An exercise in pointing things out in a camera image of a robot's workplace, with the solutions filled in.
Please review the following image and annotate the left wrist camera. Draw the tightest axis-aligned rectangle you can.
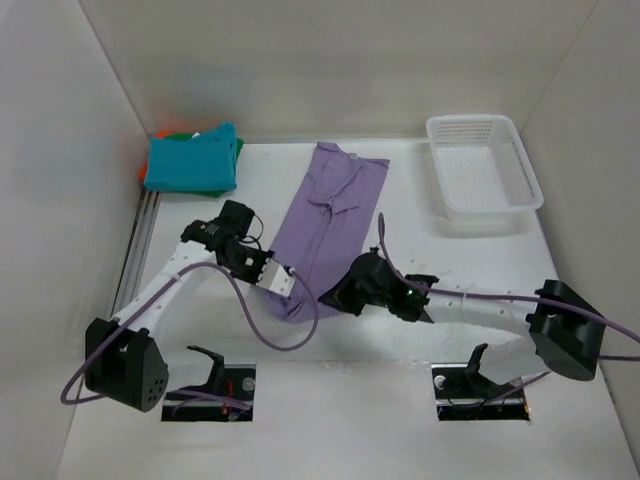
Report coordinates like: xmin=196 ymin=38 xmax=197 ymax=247
xmin=256 ymin=258 xmax=296 ymax=298

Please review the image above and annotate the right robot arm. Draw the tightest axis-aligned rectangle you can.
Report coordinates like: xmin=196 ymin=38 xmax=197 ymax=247
xmin=319 ymin=251 xmax=605 ymax=400

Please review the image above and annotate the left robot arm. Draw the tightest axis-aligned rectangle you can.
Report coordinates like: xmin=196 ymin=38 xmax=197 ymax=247
xmin=83 ymin=200 xmax=294 ymax=412

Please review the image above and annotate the green t shirt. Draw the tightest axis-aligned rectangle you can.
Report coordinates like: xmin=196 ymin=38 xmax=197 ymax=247
xmin=165 ymin=132 xmax=244 ymax=198

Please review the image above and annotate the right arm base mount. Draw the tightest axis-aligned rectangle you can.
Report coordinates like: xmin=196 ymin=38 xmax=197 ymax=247
xmin=431 ymin=344 xmax=530 ymax=421

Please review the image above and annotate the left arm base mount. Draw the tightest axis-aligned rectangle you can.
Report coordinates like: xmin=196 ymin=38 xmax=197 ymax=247
xmin=161 ymin=345 xmax=257 ymax=423

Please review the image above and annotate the lilac t shirt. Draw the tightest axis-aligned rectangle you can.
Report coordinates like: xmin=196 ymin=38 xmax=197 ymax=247
xmin=270 ymin=142 xmax=390 ymax=298

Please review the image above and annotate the white laundry basket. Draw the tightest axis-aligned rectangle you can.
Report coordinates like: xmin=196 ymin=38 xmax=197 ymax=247
xmin=425 ymin=114 xmax=544 ymax=221

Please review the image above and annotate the teal t shirt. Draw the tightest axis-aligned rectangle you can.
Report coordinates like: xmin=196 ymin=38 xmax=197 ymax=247
xmin=142 ymin=122 xmax=239 ymax=194

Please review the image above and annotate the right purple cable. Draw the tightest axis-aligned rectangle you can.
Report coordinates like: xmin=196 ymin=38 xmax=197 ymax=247
xmin=377 ymin=212 xmax=640 ymax=406

